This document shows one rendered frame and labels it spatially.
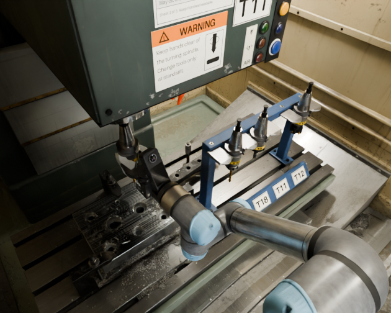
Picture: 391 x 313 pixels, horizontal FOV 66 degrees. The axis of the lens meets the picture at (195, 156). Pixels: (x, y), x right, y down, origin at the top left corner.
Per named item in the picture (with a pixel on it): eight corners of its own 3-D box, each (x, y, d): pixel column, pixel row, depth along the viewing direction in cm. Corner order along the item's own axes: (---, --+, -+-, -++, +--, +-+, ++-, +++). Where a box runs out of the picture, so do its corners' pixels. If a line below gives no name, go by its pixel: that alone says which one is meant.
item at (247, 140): (260, 145, 95) (261, 143, 95) (249, 152, 93) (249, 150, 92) (245, 133, 99) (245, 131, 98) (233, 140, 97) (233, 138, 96)
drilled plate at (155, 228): (182, 224, 105) (182, 216, 102) (105, 274, 92) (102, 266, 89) (147, 183, 118) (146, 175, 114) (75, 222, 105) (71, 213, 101)
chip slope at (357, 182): (366, 208, 151) (391, 174, 133) (272, 297, 120) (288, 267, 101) (241, 119, 200) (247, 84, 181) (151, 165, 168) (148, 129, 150)
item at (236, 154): (231, 142, 97) (233, 136, 95) (247, 151, 94) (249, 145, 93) (220, 153, 94) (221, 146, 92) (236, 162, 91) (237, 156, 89)
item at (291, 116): (304, 120, 105) (305, 118, 104) (295, 125, 103) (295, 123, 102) (288, 110, 109) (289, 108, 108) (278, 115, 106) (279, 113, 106)
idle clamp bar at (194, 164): (219, 163, 132) (220, 152, 127) (173, 194, 119) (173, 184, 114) (211, 157, 135) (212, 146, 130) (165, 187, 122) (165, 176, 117)
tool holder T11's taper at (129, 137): (130, 136, 87) (126, 117, 82) (138, 144, 84) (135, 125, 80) (116, 142, 85) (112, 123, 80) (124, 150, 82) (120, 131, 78)
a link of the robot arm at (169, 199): (169, 205, 72) (194, 187, 76) (157, 193, 74) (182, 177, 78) (169, 222, 77) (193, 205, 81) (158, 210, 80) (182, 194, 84)
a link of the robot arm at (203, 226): (198, 254, 72) (200, 236, 66) (169, 224, 78) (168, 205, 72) (221, 235, 76) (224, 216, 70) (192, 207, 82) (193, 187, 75)
